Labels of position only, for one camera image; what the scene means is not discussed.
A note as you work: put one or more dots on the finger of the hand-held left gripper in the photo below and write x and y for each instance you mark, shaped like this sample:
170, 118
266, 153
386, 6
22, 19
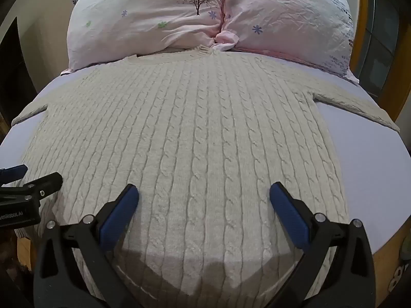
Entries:
14, 170
48, 183

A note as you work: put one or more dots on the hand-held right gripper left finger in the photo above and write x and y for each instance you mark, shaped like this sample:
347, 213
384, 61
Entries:
118, 213

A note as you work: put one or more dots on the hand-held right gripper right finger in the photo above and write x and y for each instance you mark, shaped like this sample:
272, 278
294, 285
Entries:
290, 215

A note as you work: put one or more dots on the pink floral pillow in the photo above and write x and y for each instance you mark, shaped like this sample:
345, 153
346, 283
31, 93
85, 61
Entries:
289, 16
138, 19

